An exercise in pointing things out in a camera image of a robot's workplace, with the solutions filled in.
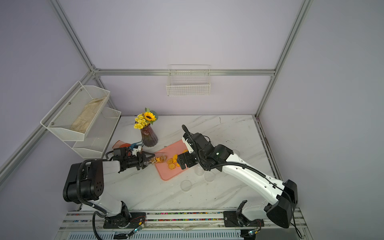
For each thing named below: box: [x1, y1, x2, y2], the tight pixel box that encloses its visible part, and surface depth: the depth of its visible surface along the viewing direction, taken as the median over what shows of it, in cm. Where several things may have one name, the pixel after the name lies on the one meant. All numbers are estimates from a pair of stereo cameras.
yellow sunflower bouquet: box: [133, 107, 159, 130], surface depth 88 cm
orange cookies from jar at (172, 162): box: [167, 154, 180, 170], surface depth 95 cm
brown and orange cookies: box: [149, 155, 167, 165], surface depth 93 cm
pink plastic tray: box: [156, 141, 189, 181], surface depth 93 cm
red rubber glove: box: [112, 140, 132, 149], surface depth 104 cm
